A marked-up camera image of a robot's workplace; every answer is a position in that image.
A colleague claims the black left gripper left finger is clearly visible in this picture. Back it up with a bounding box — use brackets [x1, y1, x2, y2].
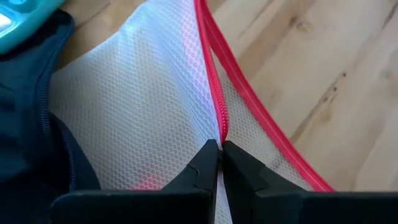
[51, 139, 220, 224]

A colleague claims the teal plastic item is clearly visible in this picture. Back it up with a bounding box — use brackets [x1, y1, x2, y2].
[0, 0, 65, 55]

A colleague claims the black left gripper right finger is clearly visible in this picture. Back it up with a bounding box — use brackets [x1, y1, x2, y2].
[222, 140, 398, 224]

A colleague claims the white mesh pouch red trim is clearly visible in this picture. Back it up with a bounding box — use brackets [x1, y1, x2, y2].
[49, 0, 336, 224]

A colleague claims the navy blue backpack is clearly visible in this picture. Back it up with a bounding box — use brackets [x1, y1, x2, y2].
[0, 9, 102, 224]

